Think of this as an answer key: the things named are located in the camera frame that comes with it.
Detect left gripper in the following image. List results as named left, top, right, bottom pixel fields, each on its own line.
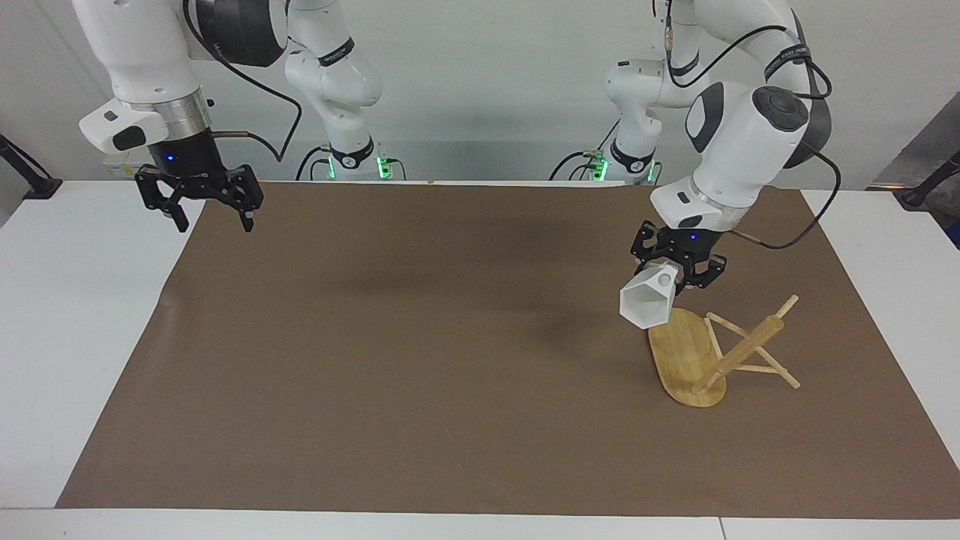
left=629, top=220, right=728, bottom=293

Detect white faceted cup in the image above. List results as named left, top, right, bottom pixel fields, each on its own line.
left=618, top=256, right=686, bottom=330

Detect black cable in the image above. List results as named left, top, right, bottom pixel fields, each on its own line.
left=182, top=0, right=304, bottom=164
left=295, top=145, right=332, bottom=182
left=651, top=0, right=843, bottom=251
left=549, top=118, right=623, bottom=182

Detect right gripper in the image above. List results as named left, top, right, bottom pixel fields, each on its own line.
left=134, top=128, right=266, bottom=234

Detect black stand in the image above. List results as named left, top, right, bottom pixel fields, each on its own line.
left=899, top=149, right=960, bottom=209
left=0, top=133, right=64, bottom=200

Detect wooden cup rack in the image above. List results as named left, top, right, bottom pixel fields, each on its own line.
left=647, top=293, right=803, bottom=410

